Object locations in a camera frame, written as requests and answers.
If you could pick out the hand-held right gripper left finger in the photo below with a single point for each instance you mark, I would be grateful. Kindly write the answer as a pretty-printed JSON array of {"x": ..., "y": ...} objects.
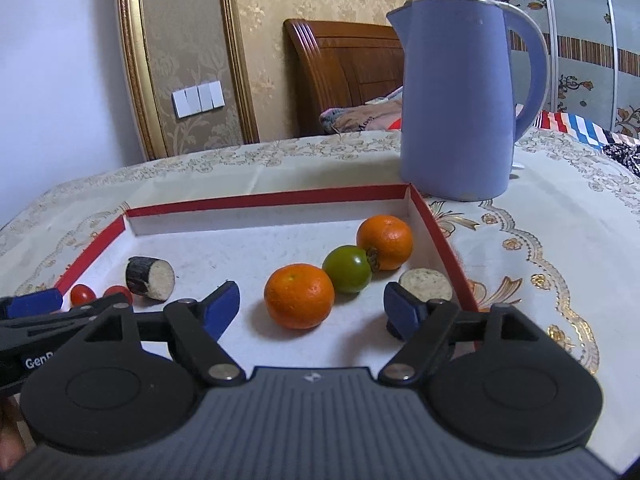
[{"x": 220, "y": 310}]

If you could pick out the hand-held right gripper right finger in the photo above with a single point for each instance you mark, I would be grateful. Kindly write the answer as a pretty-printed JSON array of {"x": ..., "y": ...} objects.
[{"x": 402, "y": 310}]

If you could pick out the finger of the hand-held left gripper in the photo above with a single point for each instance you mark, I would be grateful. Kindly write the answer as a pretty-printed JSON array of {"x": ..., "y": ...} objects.
[
  {"x": 32, "y": 303},
  {"x": 60, "y": 317}
]

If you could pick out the red cherry tomato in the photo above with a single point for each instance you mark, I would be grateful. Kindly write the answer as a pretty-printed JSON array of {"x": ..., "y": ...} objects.
[
  {"x": 81, "y": 295},
  {"x": 119, "y": 293}
]

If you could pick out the peeled pale sugarcane piece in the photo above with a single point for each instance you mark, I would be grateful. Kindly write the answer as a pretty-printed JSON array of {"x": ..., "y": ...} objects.
[{"x": 426, "y": 284}]

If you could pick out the green tomato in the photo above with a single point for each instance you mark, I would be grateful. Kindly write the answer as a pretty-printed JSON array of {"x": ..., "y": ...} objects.
[{"x": 347, "y": 270}]

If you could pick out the orange mandarin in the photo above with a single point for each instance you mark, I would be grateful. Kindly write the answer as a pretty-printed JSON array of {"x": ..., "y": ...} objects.
[
  {"x": 385, "y": 242},
  {"x": 299, "y": 296}
]

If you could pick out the red and white shallow box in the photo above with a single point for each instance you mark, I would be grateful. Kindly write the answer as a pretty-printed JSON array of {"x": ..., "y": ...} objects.
[{"x": 250, "y": 240}]

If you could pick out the eggplant piece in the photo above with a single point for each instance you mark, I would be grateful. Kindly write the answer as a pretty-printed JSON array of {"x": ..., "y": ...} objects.
[{"x": 150, "y": 277}]

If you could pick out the cream embroidered tablecloth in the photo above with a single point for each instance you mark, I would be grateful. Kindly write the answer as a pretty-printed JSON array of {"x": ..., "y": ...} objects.
[{"x": 540, "y": 240}]

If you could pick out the patterned pillow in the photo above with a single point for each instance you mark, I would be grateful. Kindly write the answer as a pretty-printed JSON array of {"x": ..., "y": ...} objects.
[{"x": 365, "y": 117}]

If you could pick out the blue electric kettle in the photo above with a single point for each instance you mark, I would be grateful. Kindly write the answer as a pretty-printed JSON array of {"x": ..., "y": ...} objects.
[{"x": 455, "y": 100}]

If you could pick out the wooden bed headboard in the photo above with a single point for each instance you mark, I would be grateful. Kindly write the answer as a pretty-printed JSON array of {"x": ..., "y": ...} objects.
[{"x": 345, "y": 70}]

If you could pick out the striped colourful blanket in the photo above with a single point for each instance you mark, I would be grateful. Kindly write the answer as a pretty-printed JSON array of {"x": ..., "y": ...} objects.
[{"x": 575, "y": 127}]

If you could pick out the dark patterned cloth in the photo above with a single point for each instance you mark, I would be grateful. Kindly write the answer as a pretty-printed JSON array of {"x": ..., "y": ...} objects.
[{"x": 624, "y": 155}]

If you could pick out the wardrobe with floral glass doors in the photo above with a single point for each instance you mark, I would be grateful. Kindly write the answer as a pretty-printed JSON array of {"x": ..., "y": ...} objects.
[{"x": 575, "y": 35}]

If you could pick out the white wall switch panel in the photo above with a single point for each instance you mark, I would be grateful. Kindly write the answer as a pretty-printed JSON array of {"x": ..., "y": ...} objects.
[{"x": 198, "y": 99}]

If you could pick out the gold wall moulding frame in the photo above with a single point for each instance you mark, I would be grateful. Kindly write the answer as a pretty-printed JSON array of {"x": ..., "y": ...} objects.
[{"x": 135, "y": 85}]

